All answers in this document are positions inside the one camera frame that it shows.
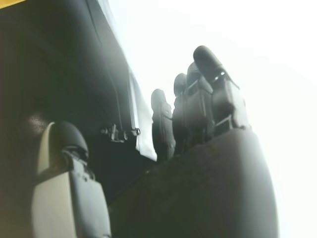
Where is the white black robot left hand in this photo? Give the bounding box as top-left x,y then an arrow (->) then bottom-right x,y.
31,45 -> 282,238

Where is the white box with black panel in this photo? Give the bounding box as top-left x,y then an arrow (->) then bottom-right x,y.
0,0 -> 158,201

